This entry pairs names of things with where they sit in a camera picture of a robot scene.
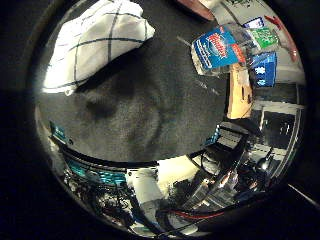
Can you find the green printed package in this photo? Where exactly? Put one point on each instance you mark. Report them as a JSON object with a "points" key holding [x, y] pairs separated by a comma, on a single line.
{"points": [[264, 37]]}

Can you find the clear plastic water bottle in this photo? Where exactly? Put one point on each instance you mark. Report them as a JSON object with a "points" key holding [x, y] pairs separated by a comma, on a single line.
{"points": [[216, 50]]}

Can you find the computer monitor with blue screen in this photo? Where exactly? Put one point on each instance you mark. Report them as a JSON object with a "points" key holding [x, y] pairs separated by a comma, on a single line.
{"points": [[265, 70]]}

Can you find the white checked cloth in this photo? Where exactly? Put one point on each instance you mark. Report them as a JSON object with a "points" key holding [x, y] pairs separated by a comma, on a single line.
{"points": [[100, 43]]}

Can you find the teal aluminium table frame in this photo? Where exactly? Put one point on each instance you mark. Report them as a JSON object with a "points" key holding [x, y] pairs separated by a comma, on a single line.
{"points": [[96, 173]]}

